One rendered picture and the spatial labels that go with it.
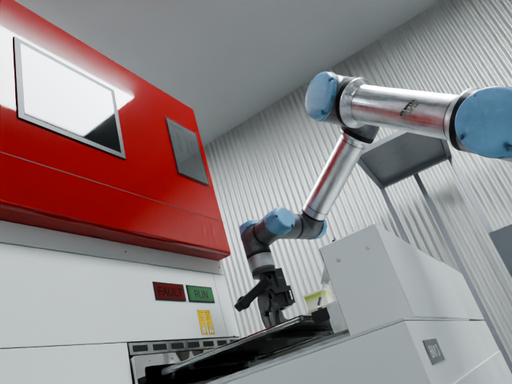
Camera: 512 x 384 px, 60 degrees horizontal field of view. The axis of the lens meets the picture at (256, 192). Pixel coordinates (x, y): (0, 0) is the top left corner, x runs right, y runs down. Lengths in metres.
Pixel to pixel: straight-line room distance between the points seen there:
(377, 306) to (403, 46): 3.39
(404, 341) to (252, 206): 3.41
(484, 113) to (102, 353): 0.85
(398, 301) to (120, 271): 0.69
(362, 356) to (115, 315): 0.63
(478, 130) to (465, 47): 2.99
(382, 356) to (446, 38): 3.43
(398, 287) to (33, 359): 0.64
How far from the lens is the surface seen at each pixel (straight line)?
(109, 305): 1.07
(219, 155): 4.31
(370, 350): 0.60
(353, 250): 0.68
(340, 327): 0.87
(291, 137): 3.95
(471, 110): 0.84
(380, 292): 0.66
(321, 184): 1.27
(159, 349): 1.13
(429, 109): 0.92
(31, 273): 0.98
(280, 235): 1.25
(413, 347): 0.59
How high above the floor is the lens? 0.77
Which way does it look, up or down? 25 degrees up
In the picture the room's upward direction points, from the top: 17 degrees counter-clockwise
